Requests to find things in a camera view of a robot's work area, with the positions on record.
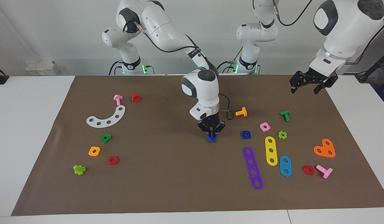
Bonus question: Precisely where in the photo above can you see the blue two-hole plate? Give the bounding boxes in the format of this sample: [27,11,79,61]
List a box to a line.
[280,155,292,177]

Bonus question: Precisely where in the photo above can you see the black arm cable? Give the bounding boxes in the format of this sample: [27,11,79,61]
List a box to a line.
[272,0,313,26]
[123,20,235,121]

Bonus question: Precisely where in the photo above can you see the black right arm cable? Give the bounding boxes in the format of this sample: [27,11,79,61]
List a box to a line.
[123,20,235,121]

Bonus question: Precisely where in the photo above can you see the yellow three-hole plate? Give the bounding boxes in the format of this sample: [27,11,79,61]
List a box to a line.
[265,136,278,166]

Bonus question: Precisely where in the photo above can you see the white boxes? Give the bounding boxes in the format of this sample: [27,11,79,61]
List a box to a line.
[25,60,58,76]

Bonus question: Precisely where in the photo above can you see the brown table mat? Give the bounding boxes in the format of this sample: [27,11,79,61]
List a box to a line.
[11,75,384,216]

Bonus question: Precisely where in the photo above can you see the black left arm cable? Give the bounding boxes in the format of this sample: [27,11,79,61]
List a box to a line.
[272,0,313,26]

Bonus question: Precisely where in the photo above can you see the black stand pole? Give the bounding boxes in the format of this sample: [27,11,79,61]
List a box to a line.
[355,50,384,82]

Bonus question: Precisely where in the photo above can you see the black base cable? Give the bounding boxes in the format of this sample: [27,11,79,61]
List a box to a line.
[109,60,121,76]
[217,60,239,74]

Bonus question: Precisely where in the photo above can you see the purple four-hole plate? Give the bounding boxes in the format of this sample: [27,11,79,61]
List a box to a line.
[243,146,264,190]

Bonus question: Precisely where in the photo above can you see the white curved five-hole plate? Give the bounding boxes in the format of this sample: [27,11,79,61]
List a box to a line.
[86,105,126,128]

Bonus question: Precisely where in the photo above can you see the orange three-hole angled plate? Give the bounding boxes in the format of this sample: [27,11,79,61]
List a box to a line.
[313,138,336,158]

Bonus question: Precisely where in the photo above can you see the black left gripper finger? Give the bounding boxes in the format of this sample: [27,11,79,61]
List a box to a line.
[313,80,333,95]
[289,71,305,94]

